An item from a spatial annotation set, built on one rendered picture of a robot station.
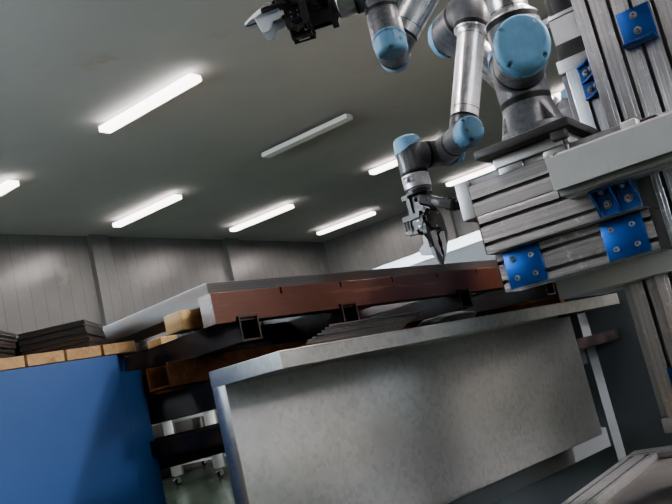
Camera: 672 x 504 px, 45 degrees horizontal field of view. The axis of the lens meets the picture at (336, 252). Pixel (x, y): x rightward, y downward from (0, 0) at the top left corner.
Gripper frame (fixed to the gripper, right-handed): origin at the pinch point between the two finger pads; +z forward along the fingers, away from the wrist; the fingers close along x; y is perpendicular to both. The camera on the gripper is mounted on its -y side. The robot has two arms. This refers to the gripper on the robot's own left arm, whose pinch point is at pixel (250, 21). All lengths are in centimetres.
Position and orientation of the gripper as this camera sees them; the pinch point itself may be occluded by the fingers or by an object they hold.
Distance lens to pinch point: 193.5
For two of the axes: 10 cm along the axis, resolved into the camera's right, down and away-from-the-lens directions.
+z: -9.6, 2.5, 1.4
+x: 2.1, 2.6, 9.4
